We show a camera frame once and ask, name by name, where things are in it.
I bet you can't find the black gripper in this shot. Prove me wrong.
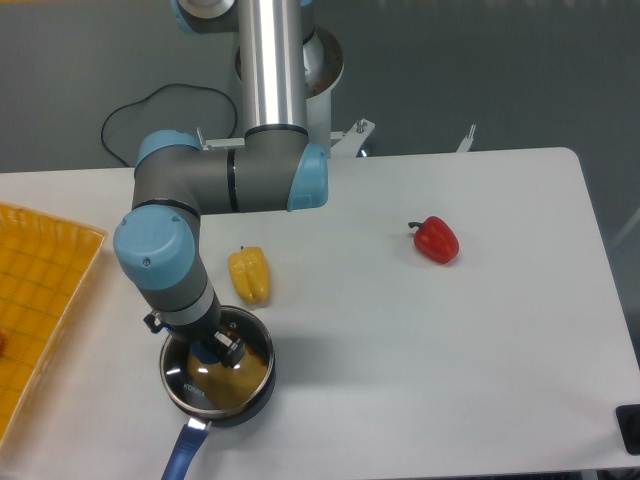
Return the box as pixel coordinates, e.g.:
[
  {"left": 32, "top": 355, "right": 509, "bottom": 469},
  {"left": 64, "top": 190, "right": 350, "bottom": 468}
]
[{"left": 164, "top": 304, "right": 245, "bottom": 368}]

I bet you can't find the glass pot lid blue knob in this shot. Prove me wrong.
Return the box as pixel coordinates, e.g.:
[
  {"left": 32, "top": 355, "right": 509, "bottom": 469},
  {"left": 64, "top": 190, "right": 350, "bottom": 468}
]
[{"left": 159, "top": 306, "right": 276, "bottom": 426}]

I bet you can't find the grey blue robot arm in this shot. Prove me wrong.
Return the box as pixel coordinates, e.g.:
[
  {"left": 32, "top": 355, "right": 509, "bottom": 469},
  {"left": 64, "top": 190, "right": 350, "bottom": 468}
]
[{"left": 113, "top": 1, "right": 329, "bottom": 367}]

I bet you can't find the yellow bell pepper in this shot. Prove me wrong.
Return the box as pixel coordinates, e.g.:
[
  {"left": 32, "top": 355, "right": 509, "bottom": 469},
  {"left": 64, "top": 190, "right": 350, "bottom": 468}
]
[{"left": 227, "top": 246, "right": 271, "bottom": 304}]

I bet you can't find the yellow plastic basket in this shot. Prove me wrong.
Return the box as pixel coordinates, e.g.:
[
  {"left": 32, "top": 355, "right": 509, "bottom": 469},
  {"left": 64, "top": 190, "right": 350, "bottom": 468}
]
[{"left": 1, "top": 203, "right": 107, "bottom": 444}]

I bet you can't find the red bell pepper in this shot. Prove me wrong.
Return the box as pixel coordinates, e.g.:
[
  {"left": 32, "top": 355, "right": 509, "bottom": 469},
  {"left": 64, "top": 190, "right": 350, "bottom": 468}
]
[{"left": 408, "top": 216, "right": 460, "bottom": 264}]

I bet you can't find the black object table corner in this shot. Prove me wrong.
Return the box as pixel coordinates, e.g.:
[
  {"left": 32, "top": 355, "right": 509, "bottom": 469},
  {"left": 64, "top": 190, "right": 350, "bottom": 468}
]
[{"left": 615, "top": 404, "right": 640, "bottom": 456}]

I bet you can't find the dark pot blue handle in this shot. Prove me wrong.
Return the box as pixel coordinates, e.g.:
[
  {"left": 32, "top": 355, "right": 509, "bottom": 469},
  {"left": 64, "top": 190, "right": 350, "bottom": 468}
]
[{"left": 159, "top": 307, "right": 277, "bottom": 480}]

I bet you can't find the white metal bracket left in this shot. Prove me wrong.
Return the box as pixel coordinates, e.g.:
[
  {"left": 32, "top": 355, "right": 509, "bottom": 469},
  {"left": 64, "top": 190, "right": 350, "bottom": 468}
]
[{"left": 196, "top": 127, "right": 245, "bottom": 151}]

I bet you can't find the black cable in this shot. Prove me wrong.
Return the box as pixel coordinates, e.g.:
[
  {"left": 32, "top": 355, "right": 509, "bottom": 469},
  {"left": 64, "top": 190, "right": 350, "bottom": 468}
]
[{"left": 100, "top": 83, "right": 239, "bottom": 168}]

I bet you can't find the white bracket right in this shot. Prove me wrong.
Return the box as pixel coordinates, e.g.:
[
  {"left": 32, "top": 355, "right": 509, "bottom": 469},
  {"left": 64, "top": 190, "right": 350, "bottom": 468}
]
[{"left": 456, "top": 124, "right": 476, "bottom": 153}]

